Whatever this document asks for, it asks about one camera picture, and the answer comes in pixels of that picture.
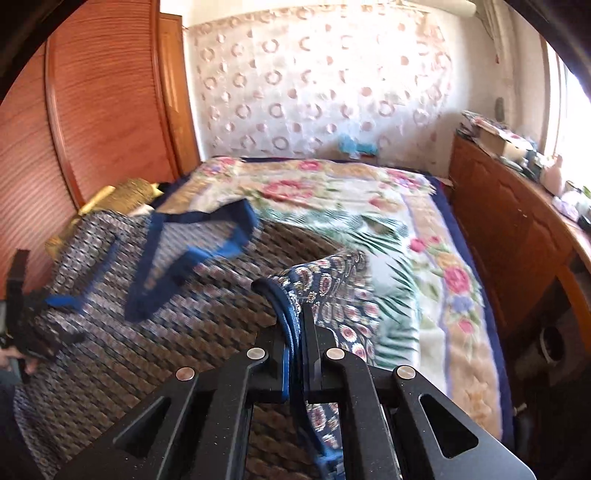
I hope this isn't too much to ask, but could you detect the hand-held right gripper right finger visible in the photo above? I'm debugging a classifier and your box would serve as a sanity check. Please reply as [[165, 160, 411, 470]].
[[300, 305, 536, 480]]

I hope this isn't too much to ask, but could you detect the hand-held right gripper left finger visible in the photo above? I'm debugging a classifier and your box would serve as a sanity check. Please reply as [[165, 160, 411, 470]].
[[55, 329, 291, 480]]

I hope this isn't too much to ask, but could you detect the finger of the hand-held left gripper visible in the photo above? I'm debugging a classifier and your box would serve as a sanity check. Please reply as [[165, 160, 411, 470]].
[[18, 295, 88, 361]]

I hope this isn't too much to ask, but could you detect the navy floral medallion cloth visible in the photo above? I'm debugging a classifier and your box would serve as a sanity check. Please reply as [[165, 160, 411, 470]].
[[252, 251, 382, 480]]

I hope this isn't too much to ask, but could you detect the person's left hand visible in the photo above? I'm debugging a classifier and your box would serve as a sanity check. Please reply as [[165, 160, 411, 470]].
[[0, 344, 40, 377]]

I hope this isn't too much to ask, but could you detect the palm leaf print cloth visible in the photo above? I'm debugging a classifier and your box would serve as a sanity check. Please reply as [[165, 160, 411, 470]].
[[259, 203, 423, 370]]

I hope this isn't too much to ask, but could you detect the yellow sunflower print cloth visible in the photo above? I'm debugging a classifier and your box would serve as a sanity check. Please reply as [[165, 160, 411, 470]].
[[45, 179, 161, 259]]

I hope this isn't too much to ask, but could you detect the wooden headboard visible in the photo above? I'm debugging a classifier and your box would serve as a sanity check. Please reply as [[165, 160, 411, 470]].
[[0, 0, 201, 298]]

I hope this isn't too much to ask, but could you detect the floral plush blanket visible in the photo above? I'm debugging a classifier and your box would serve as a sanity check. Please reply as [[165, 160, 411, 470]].
[[175, 156, 515, 444]]

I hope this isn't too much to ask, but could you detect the black round container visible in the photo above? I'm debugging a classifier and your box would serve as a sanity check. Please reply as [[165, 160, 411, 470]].
[[538, 324, 568, 366]]

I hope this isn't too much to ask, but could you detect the long wooden cabinet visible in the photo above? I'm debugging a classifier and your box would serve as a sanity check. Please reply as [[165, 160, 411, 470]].
[[447, 133, 591, 356]]

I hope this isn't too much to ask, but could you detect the circle pattern sheer curtain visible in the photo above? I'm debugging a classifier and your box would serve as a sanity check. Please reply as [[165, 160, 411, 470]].
[[185, 0, 459, 168]]

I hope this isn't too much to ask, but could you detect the pile of printed boxes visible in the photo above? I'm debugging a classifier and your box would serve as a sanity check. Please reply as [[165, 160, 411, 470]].
[[459, 110, 499, 139]]

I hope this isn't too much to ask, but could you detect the open cardboard box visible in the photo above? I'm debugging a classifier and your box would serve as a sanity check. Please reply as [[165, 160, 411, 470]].
[[478, 124, 525, 158]]

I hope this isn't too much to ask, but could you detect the white jar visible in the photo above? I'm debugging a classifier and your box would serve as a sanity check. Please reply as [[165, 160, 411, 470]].
[[541, 154, 565, 195]]

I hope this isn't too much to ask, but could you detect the window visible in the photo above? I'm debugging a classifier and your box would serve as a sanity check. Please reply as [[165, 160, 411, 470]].
[[539, 39, 591, 195]]

